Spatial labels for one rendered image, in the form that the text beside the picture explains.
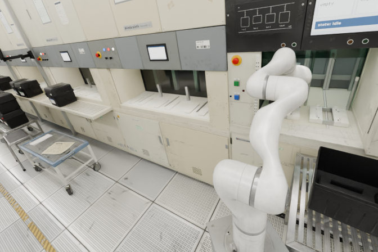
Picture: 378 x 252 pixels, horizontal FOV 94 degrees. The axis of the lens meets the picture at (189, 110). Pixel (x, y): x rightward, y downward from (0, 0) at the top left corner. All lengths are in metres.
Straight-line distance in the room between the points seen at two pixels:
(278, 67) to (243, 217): 0.58
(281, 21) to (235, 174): 0.80
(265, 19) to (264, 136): 0.68
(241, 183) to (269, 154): 0.12
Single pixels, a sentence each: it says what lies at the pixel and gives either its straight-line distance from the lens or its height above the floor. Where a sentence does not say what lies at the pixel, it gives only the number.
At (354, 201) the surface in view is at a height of 0.91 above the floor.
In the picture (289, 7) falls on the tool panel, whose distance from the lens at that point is 1.10.
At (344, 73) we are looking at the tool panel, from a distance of 2.11.
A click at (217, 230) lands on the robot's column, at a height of 0.76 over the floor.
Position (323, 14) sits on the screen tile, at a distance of 1.10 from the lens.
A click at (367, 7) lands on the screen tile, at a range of 1.11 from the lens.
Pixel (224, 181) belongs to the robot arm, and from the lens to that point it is 0.61.
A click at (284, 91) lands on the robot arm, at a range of 0.74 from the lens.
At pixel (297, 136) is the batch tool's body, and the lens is 1.33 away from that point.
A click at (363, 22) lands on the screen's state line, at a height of 1.51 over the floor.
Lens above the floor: 1.62
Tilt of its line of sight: 27 degrees down
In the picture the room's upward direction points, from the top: 9 degrees counter-clockwise
